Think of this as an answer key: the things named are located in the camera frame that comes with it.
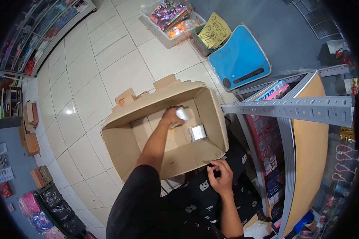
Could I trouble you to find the person's right hand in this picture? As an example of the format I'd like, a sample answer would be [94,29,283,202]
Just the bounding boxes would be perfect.
[207,159,234,198]

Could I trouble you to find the person's left hand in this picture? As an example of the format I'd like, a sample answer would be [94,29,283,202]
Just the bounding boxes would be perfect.
[161,106,186,126]

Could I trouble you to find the person's right fingers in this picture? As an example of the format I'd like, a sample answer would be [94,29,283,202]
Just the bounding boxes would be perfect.
[211,159,232,174]

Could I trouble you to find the person's left fingers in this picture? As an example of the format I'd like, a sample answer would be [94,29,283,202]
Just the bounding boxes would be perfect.
[171,106,186,124]

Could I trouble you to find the person's right thumb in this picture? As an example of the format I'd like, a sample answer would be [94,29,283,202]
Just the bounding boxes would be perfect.
[207,166,216,186]

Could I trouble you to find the white packet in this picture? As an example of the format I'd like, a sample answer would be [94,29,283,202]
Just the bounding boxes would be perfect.
[175,107,190,122]

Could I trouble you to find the silver wrapped packet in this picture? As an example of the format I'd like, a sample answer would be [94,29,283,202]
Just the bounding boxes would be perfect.
[189,124,207,143]

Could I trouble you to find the large open cardboard box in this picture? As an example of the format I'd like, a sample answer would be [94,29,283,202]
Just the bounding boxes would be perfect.
[101,81,230,183]

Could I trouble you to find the green plastic basket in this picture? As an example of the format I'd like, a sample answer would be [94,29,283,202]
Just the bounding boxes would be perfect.
[192,24,225,57]

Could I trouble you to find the white plastic bag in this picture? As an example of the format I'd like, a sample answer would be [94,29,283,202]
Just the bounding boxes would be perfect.
[243,219,273,239]

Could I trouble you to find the person's body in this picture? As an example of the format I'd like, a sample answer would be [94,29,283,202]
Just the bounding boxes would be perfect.
[106,164,255,239]

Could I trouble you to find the blue lap desk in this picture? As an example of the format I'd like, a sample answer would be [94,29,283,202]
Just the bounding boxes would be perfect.
[208,24,272,92]

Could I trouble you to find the yellow drawing sheet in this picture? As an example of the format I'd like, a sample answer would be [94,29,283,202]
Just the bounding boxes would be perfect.
[198,12,232,49]

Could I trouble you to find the white plastic basket with goods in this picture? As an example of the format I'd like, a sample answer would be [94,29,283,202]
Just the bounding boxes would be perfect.
[139,0,207,48]

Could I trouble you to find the grey metal shop shelf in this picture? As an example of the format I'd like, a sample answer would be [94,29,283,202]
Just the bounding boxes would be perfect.
[221,64,356,239]

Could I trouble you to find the stack of brown cartons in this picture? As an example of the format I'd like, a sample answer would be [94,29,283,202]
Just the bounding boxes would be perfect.
[18,101,41,158]

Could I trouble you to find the brown patterned boxes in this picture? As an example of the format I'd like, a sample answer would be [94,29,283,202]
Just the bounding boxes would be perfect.
[31,165,54,190]

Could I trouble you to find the glass display cabinet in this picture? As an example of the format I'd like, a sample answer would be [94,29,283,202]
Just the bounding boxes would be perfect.
[0,0,97,79]

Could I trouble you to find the row of wrapped bags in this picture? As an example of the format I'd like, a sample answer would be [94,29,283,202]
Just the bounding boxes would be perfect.
[18,185,98,239]

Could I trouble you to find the white wire rack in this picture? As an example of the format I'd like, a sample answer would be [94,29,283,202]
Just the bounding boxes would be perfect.
[290,0,344,40]

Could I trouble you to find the wall display of packets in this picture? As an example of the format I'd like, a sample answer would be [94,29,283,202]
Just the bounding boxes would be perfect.
[0,136,15,201]

